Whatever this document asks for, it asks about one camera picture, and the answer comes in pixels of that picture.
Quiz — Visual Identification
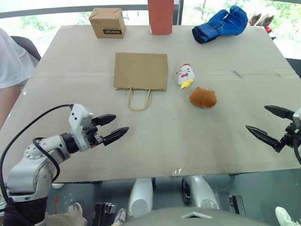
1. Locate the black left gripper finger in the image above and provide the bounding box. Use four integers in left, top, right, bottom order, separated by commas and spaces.
92, 114, 117, 127
102, 126, 130, 146

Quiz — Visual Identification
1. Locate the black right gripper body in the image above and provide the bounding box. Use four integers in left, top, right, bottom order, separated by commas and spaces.
279, 121, 300, 149

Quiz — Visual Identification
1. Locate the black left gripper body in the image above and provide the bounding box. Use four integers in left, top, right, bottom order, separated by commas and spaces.
84, 117, 105, 148

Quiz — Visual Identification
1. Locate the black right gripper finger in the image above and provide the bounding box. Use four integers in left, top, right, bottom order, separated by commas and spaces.
264, 105, 296, 120
245, 125, 283, 153

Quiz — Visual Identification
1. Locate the silver left robot leg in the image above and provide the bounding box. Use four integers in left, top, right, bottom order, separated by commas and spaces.
127, 178, 155, 218

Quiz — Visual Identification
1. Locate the silver robot leg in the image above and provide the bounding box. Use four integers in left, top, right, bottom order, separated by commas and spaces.
182, 175, 221, 210
127, 178, 155, 218

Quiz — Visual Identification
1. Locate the brown plush toy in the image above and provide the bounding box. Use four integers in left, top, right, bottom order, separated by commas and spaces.
189, 86, 218, 109

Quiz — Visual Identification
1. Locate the silver right robot leg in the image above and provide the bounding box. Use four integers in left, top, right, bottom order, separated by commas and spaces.
182, 175, 221, 210

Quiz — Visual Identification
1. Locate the khaki trouser leg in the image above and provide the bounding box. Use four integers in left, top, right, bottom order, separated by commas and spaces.
45, 210, 88, 226

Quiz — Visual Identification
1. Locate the white chicken plush toy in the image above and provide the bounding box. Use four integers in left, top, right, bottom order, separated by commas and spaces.
176, 63, 196, 89

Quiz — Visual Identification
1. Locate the brown cardboard box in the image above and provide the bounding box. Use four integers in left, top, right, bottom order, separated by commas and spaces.
88, 7, 126, 39

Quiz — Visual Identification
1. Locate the black chair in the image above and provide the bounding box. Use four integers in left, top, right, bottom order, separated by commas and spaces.
10, 35, 42, 62

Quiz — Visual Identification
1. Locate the grey robot torso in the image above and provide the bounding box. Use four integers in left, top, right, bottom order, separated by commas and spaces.
121, 206, 278, 226

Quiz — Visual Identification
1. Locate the blue boxing glove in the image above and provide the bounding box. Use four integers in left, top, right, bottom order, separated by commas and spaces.
191, 5, 249, 45

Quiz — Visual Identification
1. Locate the person in white shirt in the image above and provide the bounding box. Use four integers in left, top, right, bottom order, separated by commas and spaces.
0, 27, 40, 129

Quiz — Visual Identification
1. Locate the tall red box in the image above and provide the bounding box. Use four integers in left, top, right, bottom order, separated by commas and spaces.
147, 0, 175, 36

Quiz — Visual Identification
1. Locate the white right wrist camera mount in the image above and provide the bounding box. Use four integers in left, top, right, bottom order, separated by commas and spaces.
291, 106, 301, 135

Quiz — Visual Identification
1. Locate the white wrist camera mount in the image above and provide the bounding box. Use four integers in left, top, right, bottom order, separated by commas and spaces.
68, 103, 95, 153
291, 106, 301, 135

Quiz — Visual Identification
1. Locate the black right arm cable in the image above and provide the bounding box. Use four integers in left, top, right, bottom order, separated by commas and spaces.
293, 134, 301, 166

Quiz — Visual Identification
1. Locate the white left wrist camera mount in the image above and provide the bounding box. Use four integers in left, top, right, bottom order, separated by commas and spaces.
68, 103, 95, 153

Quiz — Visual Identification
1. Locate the brown paper bag with handles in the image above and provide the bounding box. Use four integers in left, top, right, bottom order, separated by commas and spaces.
113, 52, 168, 113

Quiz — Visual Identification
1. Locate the black metal bracket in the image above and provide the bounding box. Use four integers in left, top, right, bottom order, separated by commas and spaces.
93, 202, 117, 226
229, 194, 247, 218

